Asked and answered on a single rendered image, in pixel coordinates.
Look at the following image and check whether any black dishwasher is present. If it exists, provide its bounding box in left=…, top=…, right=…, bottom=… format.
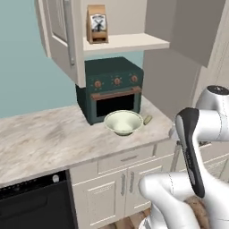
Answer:
left=0, top=169, right=79, bottom=229

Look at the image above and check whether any dark green toaster oven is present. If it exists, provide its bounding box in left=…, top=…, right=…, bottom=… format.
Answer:
left=74, top=56, right=145, bottom=126

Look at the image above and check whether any small olive beige object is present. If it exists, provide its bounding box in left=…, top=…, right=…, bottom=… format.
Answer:
left=142, top=114, right=154, bottom=126

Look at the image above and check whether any cream wall shelf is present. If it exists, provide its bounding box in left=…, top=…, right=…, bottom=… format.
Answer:
left=82, top=32, right=171, bottom=56

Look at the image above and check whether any cream base cupboard door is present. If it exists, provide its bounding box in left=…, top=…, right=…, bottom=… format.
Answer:
left=71, top=169, right=128, bottom=229
left=124, top=161, right=177, bottom=217

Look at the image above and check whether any copper toaster oven door handle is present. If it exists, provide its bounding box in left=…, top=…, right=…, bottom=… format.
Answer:
left=90, top=86, right=142, bottom=101

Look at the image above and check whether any grey wall cupboard door handle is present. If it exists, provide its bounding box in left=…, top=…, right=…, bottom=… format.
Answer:
left=63, top=0, right=76, bottom=67

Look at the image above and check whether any grey base cupboard handle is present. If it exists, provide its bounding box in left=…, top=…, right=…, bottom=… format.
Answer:
left=128, top=171, right=136, bottom=194
left=119, top=173, right=127, bottom=197

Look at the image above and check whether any cream wall cupboard door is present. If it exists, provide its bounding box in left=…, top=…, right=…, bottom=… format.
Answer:
left=33, top=0, right=88, bottom=89

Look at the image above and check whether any brown coffee bag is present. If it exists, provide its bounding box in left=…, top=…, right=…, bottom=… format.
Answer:
left=86, top=4, right=109, bottom=45

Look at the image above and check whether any pale green bowl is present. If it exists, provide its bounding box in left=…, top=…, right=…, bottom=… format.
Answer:
left=103, top=109, right=145, bottom=138

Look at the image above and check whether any cream narrow drawer front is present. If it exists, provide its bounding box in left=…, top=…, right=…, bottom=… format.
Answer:
left=154, top=138, right=177, bottom=158

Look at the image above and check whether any grey drawer handle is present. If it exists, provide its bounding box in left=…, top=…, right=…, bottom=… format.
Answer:
left=120, top=154, right=139, bottom=163

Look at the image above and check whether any cream panelled fridge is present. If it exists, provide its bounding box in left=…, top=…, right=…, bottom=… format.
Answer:
left=141, top=0, right=229, bottom=182

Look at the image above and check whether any cream wide drawer front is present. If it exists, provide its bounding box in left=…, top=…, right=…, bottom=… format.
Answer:
left=97, top=144, right=157, bottom=175

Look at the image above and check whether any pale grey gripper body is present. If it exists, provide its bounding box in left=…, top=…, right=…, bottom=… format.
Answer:
left=168, top=123, right=180, bottom=142

